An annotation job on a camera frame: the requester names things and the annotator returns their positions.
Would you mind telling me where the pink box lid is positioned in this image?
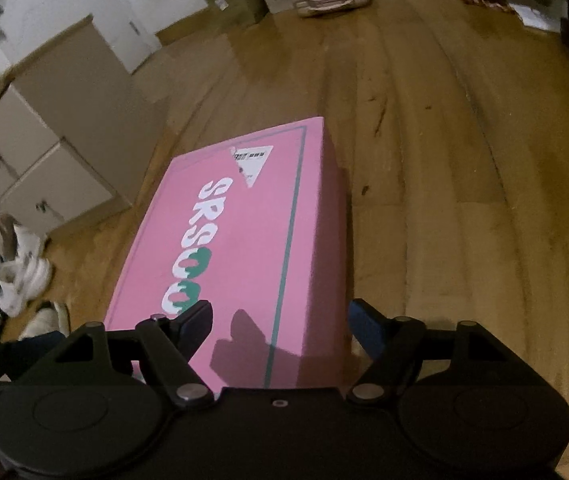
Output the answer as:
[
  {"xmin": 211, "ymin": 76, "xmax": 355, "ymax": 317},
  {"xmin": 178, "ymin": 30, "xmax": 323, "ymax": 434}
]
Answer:
[{"xmin": 104, "ymin": 117, "xmax": 347, "ymax": 390}]

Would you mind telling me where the white sneaker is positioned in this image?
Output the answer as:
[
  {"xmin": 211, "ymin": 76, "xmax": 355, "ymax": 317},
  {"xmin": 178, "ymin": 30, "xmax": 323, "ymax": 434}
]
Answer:
[{"xmin": 19, "ymin": 301, "xmax": 71, "ymax": 340}]

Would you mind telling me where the white sandals pile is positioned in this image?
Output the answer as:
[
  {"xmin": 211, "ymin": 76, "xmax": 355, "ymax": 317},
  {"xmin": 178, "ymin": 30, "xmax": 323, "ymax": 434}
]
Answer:
[{"xmin": 0, "ymin": 224, "xmax": 53, "ymax": 318}]

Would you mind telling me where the white drawer cabinet left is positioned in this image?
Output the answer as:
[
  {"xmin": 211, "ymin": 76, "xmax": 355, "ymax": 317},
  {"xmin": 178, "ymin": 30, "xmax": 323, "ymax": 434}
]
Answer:
[{"xmin": 0, "ymin": 15, "xmax": 163, "ymax": 237}]

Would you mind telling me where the white paper on floor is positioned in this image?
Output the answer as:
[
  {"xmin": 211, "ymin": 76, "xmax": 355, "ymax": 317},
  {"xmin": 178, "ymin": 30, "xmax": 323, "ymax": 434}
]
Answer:
[{"xmin": 510, "ymin": 2, "xmax": 567, "ymax": 34}]

